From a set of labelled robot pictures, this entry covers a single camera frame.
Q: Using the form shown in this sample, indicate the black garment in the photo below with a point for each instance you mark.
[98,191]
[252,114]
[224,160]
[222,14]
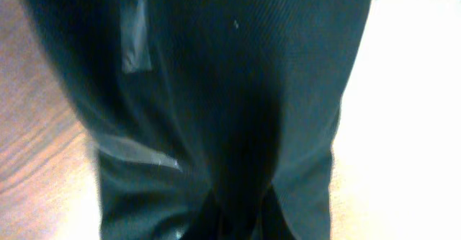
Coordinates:
[187,97]

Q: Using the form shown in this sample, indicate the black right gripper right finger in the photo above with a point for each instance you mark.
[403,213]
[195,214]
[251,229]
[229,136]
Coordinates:
[272,224]

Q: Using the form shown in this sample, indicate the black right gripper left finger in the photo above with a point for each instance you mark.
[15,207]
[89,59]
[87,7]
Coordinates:
[209,223]

